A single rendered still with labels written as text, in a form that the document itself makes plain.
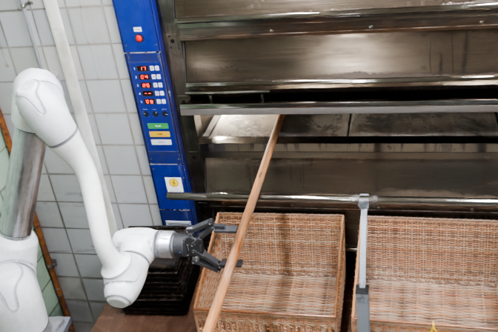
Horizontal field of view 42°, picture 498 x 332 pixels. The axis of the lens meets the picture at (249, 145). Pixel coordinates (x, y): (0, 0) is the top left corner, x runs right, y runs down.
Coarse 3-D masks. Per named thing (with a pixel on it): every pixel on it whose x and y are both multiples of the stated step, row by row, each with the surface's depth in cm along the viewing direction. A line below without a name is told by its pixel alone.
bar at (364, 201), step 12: (168, 192) 242; (180, 192) 241; (192, 192) 240; (360, 204) 224; (372, 204) 224; (384, 204) 223; (396, 204) 222; (408, 204) 221; (420, 204) 220; (432, 204) 219; (444, 204) 218; (456, 204) 217; (468, 204) 216; (480, 204) 215; (492, 204) 214; (360, 228) 223; (360, 240) 222; (360, 252) 221; (360, 264) 220; (360, 276) 219; (360, 288) 217; (360, 300) 217; (360, 312) 219; (360, 324) 222
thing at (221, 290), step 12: (276, 120) 275; (276, 132) 266; (264, 156) 250; (264, 168) 243; (252, 192) 230; (252, 204) 224; (240, 228) 212; (240, 240) 207; (228, 264) 197; (228, 276) 193; (216, 300) 184; (216, 312) 181
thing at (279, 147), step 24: (216, 144) 270; (240, 144) 268; (264, 144) 265; (288, 144) 263; (312, 144) 260; (336, 144) 258; (360, 144) 256; (384, 144) 254; (408, 144) 251; (432, 144) 249; (456, 144) 247; (480, 144) 245
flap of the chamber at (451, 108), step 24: (216, 96) 260; (240, 96) 257; (288, 96) 251; (312, 96) 248; (336, 96) 246; (360, 96) 243; (384, 96) 241; (408, 96) 238; (432, 96) 236; (456, 96) 233; (480, 96) 231
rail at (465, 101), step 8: (184, 104) 247; (192, 104) 246; (200, 104) 246; (208, 104) 245; (216, 104) 244; (224, 104) 243; (232, 104) 243; (240, 104) 242; (248, 104) 241; (256, 104) 240; (264, 104) 240; (272, 104) 239; (280, 104) 238; (288, 104) 238; (296, 104) 237; (304, 104) 236; (312, 104) 236; (320, 104) 235; (328, 104) 234; (336, 104) 234; (344, 104) 233; (352, 104) 232; (360, 104) 232; (368, 104) 231; (376, 104) 230; (384, 104) 230; (392, 104) 229; (400, 104) 228; (408, 104) 228; (416, 104) 227; (424, 104) 226; (432, 104) 226; (440, 104) 225; (448, 104) 224; (456, 104) 224; (464, 104) 223; (472, 104) 223; (480, 104) 222; (488, 104) 222; (496, 104) 221
